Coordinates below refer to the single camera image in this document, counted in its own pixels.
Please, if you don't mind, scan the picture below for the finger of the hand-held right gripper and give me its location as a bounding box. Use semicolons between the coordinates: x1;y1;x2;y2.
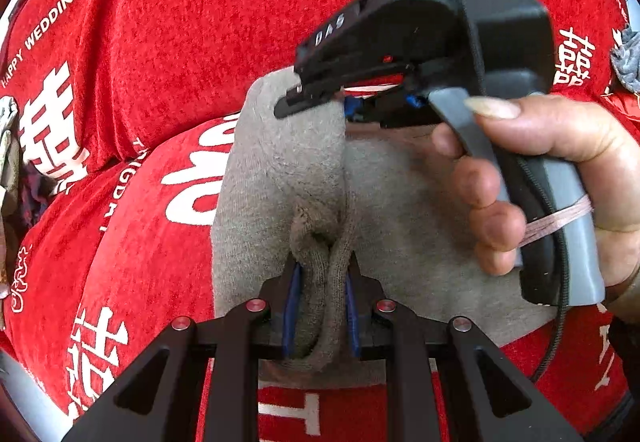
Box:
342;86;447;129
274;64;421;119

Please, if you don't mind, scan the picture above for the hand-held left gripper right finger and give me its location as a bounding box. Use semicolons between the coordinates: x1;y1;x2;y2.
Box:
345;252;586;442

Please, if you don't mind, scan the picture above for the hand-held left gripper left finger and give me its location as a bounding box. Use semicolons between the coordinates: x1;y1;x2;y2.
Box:
62;254;302;442

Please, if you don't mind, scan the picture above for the grey fleece garment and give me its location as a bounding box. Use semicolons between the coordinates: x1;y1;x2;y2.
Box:
210;69;608;373

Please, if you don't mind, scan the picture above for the person's right hand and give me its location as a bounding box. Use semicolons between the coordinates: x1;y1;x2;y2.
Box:
431;94;640;287

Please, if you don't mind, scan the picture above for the red printed blanket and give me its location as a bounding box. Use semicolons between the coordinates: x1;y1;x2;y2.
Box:
0;0;640;442

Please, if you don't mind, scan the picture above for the grey knitted cloth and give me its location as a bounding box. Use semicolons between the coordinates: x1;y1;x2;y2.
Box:
610;24;640;93

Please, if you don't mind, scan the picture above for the red satin cloth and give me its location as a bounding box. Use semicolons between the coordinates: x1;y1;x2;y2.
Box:
600;89;640;127

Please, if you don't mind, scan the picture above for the pink rubber band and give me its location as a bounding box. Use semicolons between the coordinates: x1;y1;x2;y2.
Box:
522;199;594;243

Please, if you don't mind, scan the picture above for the purple patterned cloth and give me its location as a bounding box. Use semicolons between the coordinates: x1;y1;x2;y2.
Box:
17;162;57;229

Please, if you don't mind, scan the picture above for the white quilted jacket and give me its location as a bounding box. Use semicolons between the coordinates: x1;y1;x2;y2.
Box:
0;96;22;203

